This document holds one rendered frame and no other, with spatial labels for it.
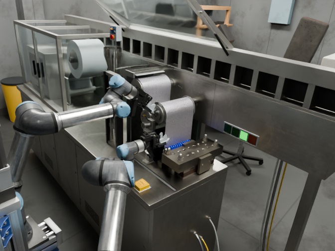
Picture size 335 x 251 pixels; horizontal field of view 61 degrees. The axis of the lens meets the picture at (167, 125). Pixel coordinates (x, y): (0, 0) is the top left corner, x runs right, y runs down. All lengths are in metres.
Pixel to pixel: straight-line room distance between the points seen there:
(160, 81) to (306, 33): 4.48
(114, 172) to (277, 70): 0.95
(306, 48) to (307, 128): 4.64
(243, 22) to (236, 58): 6.13
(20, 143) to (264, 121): 1.25
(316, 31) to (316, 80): 4.61
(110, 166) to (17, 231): 0.41
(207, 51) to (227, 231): 1.67
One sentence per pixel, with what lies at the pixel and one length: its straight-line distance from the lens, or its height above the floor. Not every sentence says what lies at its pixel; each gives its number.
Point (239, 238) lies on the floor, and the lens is 2.76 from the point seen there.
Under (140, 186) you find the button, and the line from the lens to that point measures 1.65.
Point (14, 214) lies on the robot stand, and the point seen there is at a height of 1.21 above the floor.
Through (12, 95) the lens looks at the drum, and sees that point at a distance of 4.77.
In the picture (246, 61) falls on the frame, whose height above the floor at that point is 1.61.
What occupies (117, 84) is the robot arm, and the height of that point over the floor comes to 1.49.
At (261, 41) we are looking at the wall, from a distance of 7.58.
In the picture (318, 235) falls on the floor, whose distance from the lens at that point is 3.11.
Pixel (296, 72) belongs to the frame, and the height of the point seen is 1.61.
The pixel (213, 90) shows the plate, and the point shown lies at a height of 1.39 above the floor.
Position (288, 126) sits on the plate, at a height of 1.34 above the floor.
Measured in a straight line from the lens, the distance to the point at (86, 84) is 2.55.
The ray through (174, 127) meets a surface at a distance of 1.79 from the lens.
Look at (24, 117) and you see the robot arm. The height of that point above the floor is 1.41.
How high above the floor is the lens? 1.91
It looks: 25 degrees down
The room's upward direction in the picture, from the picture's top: 4 degrees clockwise
